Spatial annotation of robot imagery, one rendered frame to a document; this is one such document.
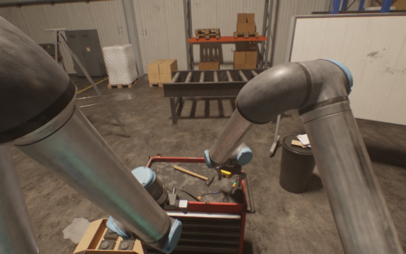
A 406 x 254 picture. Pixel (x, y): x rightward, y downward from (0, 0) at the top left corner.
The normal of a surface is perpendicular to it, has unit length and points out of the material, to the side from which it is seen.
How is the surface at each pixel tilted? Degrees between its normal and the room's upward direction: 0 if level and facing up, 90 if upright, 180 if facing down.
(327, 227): 0
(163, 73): 90
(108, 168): 87
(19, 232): 94
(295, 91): 83
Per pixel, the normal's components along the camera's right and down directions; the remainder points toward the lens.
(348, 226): -0.88, 0.11
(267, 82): -0.58, -0.26
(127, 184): 0.95, 0.07
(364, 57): -0.48, 0.41
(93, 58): -0.09, 0.45
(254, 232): -0.04, -0.89
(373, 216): -0.17, -0.16
